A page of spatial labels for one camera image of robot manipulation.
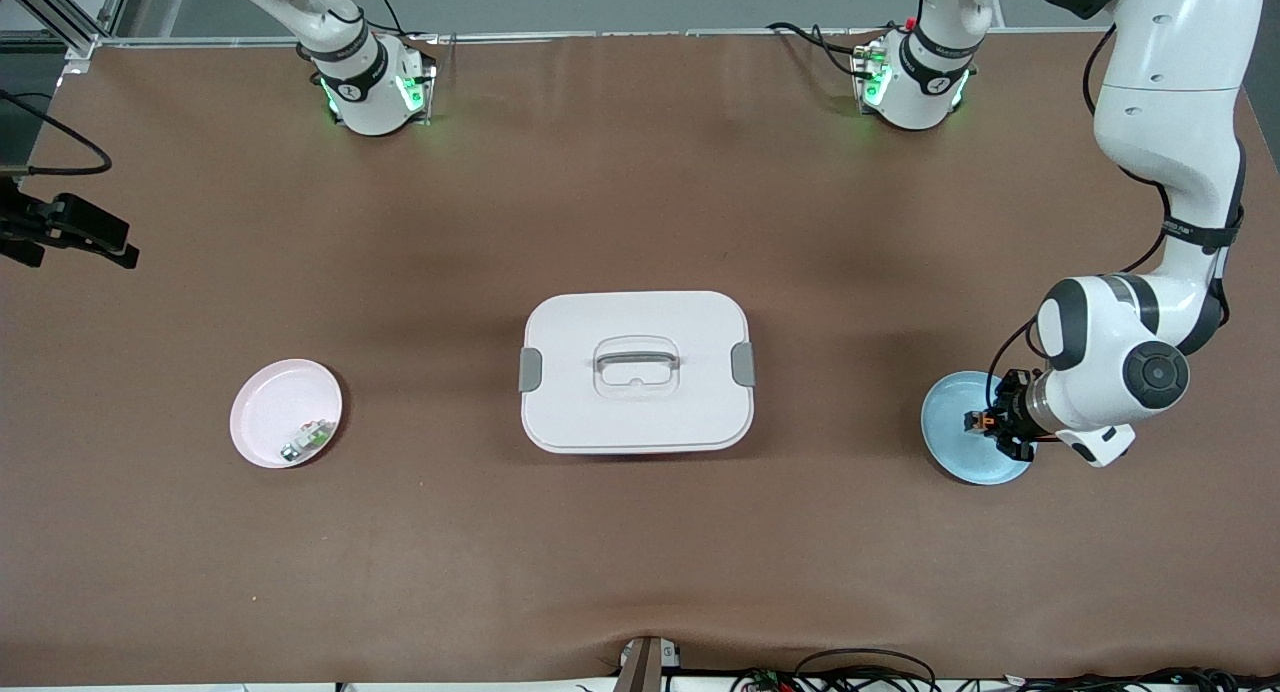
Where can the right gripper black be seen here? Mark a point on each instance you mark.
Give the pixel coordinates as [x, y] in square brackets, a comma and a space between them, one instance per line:
[28, 219]

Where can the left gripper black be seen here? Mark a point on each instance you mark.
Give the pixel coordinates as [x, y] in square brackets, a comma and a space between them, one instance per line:
[1012, 404]

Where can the orange push-button switch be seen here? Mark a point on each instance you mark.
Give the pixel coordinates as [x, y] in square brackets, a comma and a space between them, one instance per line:
[985, 422]

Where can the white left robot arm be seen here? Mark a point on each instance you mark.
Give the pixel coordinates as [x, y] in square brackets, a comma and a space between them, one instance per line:
[1170, 102]

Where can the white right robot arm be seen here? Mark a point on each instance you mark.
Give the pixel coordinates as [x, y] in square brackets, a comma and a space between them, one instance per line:
[370, 92]

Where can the white lidded storage box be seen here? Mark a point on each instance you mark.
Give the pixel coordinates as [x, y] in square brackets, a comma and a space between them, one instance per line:
[636, 412]

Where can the light blue round plate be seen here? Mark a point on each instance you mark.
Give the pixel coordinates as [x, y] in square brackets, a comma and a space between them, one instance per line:
[950, 442]

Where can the pink round plate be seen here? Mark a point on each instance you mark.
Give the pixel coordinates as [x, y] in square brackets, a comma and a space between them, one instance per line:
[265, 422]

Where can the brown table mat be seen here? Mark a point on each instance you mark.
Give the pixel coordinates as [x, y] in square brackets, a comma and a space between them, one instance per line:
[640, 192]

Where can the aluminium frame corner post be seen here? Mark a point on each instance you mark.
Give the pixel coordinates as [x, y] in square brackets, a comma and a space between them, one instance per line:
[75, 47]

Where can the green push-button switch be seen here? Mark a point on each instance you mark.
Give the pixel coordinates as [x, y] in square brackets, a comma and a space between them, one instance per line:
[308, 439]

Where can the table edge camera mount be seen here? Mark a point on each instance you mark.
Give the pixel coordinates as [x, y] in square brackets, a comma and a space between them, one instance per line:
[640, 667]

